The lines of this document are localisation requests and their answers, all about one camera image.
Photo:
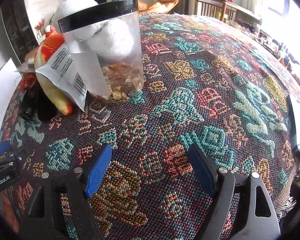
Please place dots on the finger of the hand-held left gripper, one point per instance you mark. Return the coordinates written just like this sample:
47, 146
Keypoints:
0, 149

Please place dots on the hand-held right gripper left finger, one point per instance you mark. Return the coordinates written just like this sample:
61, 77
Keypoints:
98, 171

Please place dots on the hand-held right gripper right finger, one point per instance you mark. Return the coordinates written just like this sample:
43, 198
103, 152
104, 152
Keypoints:
202, 172

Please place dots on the colourful woven patterned blanket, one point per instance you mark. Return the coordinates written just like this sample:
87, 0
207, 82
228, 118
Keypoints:
190, 100

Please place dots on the white board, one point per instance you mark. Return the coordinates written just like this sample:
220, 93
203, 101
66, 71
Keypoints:
2, 75

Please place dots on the red organza pouch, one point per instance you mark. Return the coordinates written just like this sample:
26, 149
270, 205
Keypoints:
27, 80

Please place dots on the white printed paper tag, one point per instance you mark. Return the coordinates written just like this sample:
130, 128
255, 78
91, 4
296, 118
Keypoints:
62, 70

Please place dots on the black-edged flat panel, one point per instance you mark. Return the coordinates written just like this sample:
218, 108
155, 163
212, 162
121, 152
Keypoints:
298, 127

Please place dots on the orange yellow plush toy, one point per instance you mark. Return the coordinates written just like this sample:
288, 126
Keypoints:
51, 45

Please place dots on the clear plastic jar black lid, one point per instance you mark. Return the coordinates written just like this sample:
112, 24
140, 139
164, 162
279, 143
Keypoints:
120, 55

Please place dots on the dark glass cabinet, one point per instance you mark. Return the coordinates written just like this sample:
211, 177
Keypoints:
17, 25

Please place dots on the red flower arrangement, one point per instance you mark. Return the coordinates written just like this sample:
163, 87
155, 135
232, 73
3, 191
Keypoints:
40, 23

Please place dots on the cluttered dining table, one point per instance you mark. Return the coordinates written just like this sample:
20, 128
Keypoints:
250, 17

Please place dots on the white plush toy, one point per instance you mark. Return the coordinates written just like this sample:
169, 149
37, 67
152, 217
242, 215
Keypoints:
75, 2

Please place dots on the wooden dining chair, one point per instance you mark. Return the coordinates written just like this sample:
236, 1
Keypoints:
210, 5

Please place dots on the orange lounge chair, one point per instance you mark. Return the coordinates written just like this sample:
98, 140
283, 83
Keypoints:
165, 2

